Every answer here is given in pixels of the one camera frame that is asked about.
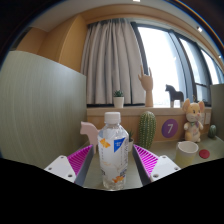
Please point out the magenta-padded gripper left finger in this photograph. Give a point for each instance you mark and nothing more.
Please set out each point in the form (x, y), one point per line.
(79, 160)

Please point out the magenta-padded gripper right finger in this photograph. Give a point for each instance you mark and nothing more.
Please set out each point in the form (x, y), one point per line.
(146, 160)

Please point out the clear plastic water bottle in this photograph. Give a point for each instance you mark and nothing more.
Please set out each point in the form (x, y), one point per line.
(112, 156)

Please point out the tiny potted plant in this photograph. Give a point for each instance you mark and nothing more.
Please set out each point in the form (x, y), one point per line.
(131, 143)

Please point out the tall green cactus figure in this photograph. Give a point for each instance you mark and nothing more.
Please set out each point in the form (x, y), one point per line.
(147, 130)

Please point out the pink wooden horse figure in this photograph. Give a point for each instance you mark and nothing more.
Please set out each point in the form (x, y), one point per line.
(90, 131)

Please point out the pale yellow cup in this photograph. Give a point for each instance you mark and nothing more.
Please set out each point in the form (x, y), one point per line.
(185, 155)

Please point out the round purple number sign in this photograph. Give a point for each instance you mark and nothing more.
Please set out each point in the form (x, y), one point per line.
(169, 128)

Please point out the flat round red coaster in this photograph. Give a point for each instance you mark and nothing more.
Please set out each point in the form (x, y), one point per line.
(204, 154)

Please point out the cream mouse plush toy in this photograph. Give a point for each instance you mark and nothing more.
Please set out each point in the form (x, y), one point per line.
(193, 121)

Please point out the green plant in white pot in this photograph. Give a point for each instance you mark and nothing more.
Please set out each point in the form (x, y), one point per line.
(118, 101)

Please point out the grey-green desk partition panel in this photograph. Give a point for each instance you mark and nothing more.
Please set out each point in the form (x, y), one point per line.
(40, 106)
(218, 110)

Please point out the black horse figure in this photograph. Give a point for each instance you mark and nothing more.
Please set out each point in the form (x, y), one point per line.
(174, 94)

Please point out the wooden hand model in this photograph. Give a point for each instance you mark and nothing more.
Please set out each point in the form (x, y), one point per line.
(147, 85)

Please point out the beige pleated curtain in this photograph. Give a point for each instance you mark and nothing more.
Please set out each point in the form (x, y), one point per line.
(110, 63)

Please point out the dark-framed window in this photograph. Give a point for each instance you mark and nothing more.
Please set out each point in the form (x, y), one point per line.
(160, 56)

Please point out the white wall socket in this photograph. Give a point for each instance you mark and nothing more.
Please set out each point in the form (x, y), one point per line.
(207, 118)

